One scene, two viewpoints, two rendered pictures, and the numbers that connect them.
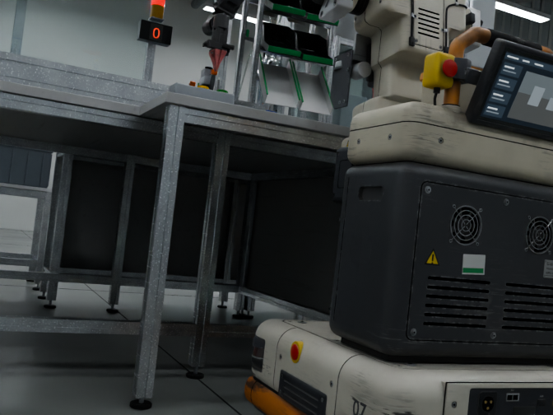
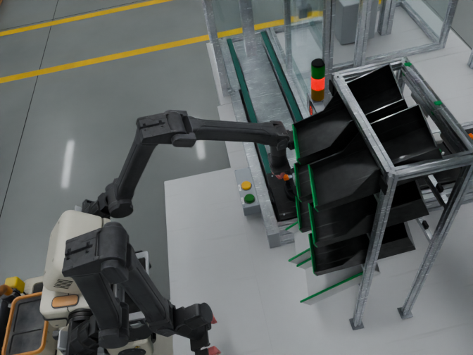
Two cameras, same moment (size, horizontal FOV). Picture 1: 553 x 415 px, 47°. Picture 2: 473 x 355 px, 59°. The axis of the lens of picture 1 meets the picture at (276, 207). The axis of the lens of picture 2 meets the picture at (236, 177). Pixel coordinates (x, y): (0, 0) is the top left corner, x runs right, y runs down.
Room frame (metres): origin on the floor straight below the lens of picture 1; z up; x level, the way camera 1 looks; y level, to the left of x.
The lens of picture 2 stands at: (2.56, -0.71, 2.31)
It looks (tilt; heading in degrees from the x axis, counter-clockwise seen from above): 50 degrees down; 115
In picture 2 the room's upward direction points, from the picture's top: 12 degrees counter-clockwise
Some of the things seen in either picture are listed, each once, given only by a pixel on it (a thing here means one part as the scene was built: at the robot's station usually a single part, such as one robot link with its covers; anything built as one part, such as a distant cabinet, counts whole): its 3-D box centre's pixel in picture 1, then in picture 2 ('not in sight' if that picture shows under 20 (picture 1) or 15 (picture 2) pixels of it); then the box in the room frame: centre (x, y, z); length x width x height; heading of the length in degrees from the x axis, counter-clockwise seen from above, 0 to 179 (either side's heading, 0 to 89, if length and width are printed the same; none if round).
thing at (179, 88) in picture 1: (201, 98); (247, 190); (2.12, 0.29, 0.93); 0.21 x 0.07 x 0.06; 116
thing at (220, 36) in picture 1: (219, 39); (279, 158); (2.28, 0.27, 1.18); 0.10 x 0.07 x 0.07; 116
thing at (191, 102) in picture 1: (265, 135); (255, 250); (2.21, 0.07, 0.84); 0.90 x 0.70 x 0.03; 115
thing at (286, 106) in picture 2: not in sight; (289, 146); (2.25, 0.59, 0.91); 0.84 x 0.28 x 0.10; 116
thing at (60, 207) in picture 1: (239, 240); not in sight; (3.87, 0.20, 0.43); 2.20 x 0.38 x 0.86; 116
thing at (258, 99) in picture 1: (267, 76); not in sight; (3.34, 0.12, 1.32); 0.14 x 0.14 x 0.38
